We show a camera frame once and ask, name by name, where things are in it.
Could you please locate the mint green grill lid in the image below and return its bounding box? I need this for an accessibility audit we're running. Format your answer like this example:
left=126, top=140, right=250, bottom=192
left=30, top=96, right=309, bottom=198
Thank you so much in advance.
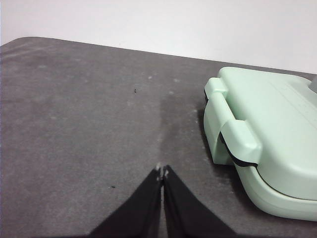
left=204, top=66, right=317, bottom=200

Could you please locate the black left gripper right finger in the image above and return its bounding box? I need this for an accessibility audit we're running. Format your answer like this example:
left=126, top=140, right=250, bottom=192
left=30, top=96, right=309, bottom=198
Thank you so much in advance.
left=162, top=164, right=239, bottom=238

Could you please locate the mint green breakfast maker base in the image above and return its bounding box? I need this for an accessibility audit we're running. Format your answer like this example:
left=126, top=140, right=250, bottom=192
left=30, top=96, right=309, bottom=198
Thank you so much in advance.
left=203, top=95, right=317, bottom=222

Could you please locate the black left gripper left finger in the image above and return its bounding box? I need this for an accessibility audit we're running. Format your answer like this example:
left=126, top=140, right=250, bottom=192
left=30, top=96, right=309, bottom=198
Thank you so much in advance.
left=89, top=166, right=163, bottom=238

